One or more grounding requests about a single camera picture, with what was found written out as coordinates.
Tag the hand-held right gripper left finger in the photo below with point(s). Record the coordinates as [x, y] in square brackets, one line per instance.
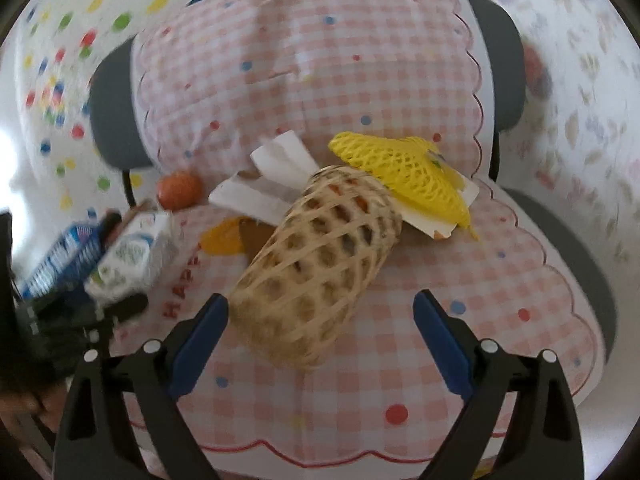
[200, 345]

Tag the pink checked cloth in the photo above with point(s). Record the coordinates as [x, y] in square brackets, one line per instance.
[350, 60]

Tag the grey chair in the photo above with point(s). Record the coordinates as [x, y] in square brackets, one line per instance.
[115, 110]

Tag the small red-orange round fruit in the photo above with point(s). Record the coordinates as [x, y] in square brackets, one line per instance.
[178, 190]

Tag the floral cloth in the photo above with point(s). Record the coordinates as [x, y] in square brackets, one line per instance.
[575, 85]

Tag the yellow foam fruit net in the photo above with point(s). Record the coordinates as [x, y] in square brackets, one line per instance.
[415, 175]

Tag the white card piece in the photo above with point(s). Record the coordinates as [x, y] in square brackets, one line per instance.
[430, 222]

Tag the polka-dot cloth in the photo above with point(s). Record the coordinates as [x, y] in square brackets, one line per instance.
[60, 50]

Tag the white paper wrapper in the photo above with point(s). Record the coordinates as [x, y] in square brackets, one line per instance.
[250, 200]

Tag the white green carton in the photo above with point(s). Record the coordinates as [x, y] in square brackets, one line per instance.
[132, 255]

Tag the blue white plastic wrapper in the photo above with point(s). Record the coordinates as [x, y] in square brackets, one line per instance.
[60, 260]

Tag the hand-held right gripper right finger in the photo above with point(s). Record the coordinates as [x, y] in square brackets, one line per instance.
[442, 345]

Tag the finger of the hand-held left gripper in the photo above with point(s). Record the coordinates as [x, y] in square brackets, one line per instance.
[115, 307]

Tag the beige foam fruit net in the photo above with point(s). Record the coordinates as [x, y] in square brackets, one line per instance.
[315, 270]

